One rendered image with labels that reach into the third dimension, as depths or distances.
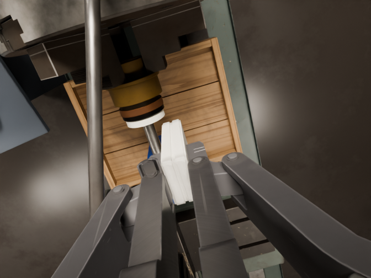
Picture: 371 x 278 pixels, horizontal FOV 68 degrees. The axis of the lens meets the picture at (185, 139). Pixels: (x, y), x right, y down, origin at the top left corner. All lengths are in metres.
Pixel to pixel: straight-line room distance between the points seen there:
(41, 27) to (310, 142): 1.74
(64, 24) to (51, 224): 1.87
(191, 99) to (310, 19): 1.15
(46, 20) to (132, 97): 0.17
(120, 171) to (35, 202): 1.33
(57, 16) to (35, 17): 0.02
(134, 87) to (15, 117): 0.56
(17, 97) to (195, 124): 0.51
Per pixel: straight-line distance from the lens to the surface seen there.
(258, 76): 1.64
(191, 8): 0.43
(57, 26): 0.32
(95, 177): 0.23
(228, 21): 1.02
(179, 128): 0.19
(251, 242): 0.81
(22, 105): 0.91
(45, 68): 0.38
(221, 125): 0.71
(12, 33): 0.38
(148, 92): 0.44
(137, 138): 0.71
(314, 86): 1.79
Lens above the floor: 1.54
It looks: 68 degrees down
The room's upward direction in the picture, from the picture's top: 170 degrees clockwise
